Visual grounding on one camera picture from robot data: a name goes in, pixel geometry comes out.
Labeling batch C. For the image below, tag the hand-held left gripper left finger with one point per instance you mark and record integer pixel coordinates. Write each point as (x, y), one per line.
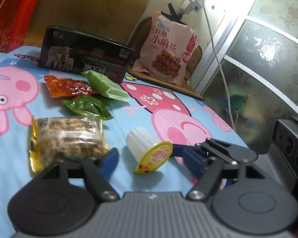
(109, 162)

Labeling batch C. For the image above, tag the red gift box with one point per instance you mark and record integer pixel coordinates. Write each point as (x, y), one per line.
(12, 17)

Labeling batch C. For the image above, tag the cartoon printed bed sheet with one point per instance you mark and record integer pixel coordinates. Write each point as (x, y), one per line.
(139, 111)

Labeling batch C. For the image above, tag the red snack packet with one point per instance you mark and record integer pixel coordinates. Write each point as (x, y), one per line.
(67, 86)

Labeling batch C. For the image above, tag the white jelly cup yellow lid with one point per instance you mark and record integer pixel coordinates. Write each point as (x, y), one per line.
(139, 141)

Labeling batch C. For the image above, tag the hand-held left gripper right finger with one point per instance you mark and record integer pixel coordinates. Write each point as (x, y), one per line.
(192, 164)

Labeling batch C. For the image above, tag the white power strip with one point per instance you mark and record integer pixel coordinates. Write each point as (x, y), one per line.
(195, 1)

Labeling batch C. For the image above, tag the clear peanut snack packet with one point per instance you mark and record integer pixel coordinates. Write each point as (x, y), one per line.
(69, 138)

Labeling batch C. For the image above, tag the black tin box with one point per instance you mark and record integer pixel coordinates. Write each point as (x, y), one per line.
(89, 57)

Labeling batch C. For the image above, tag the wooden headboard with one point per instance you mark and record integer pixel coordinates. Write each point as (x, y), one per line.
(89, 5)

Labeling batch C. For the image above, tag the light green snack packet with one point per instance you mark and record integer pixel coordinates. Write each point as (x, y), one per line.
(103, 84)

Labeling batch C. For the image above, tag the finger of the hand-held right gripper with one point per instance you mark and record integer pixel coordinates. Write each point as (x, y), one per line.
(228, 152)

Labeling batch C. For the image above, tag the dark green snack packet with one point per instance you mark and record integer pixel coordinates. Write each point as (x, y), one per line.
(87, 106)

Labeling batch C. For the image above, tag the large pink snack bag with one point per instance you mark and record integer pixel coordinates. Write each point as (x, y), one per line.
(166, 47)

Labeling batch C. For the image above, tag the black tape strip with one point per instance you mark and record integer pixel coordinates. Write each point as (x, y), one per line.
(174, 11)

